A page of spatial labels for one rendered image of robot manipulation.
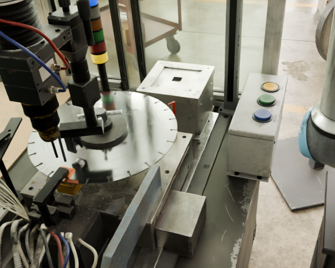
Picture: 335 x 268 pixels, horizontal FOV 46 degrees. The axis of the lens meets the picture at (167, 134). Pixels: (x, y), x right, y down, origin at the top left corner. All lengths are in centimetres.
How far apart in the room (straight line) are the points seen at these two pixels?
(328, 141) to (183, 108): 41
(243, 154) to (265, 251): 90
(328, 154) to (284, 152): 138
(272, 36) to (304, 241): 103
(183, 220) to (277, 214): 116
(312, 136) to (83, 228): 50
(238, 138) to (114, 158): 31
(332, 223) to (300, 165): 124
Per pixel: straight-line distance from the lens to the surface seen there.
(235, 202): 99
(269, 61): 119
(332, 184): 107
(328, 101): 83
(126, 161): 80
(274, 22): 114
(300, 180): 212
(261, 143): 96
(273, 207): 200
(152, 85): 113
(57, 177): 76
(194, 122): 111
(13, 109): 144
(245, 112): 101
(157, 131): 87
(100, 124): 78
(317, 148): 90
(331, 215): 100
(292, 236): 190
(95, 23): 108
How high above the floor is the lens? 148
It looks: 38 degrees down
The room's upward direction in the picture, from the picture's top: 5 degrees counter-clockwise
